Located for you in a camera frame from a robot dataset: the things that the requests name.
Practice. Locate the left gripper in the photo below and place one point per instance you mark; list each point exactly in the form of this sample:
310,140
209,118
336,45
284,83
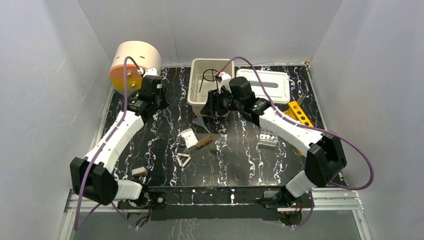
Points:
160,100

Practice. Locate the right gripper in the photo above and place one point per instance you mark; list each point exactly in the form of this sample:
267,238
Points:
213,105

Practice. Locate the clear plastic funnel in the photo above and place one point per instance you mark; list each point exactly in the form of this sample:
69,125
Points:
199,121

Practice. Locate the white paper tag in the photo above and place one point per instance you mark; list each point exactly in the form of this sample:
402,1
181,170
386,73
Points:
189,137

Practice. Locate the white clay triangle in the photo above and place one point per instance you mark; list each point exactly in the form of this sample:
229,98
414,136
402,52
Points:
183,159

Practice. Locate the clear acrylic tube rack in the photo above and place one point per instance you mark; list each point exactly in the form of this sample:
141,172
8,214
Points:
267,138

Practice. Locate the yellow test tube rack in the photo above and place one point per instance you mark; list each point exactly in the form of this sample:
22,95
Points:
295,112

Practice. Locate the clear glass test tube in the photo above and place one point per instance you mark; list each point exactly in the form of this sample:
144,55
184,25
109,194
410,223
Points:
301,99

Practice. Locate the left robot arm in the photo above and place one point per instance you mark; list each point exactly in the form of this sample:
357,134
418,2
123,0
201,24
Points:
92,176

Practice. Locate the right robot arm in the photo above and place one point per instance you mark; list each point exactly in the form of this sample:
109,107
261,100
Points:
324,153

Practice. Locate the beige plastic bin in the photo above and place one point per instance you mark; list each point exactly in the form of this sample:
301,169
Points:
196,99

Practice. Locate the round beige drawer cabinet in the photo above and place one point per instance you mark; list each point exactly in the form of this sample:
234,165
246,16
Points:
131,59

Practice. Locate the small beige stopper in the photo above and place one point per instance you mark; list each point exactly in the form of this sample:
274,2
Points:
138,172

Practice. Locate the white bin lid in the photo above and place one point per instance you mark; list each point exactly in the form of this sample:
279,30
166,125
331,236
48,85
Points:
276,84

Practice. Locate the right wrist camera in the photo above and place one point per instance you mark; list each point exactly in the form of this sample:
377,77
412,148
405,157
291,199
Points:
223,79

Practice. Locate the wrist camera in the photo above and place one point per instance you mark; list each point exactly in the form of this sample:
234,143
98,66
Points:
223,79
151,71

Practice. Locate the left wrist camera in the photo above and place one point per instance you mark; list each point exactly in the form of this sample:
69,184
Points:
151,71

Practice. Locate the black base frame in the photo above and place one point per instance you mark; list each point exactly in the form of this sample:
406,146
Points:
268,203

